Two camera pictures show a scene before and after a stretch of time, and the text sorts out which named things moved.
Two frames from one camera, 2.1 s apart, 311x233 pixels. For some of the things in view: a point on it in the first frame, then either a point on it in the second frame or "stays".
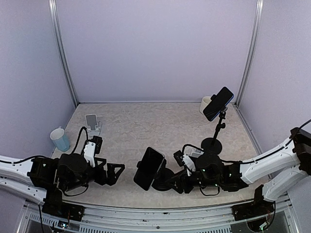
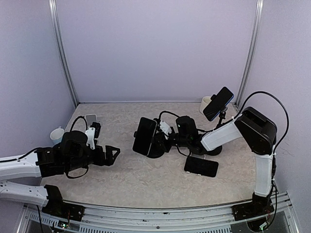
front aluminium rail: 31,219 stays
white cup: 205,101 stays
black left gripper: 111,178 → 109,160
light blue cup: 60,139 stays
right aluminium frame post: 258,11 stays
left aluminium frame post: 62,52 stays
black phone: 148,168 → 144,135
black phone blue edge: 218,103 stays
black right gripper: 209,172 → 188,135
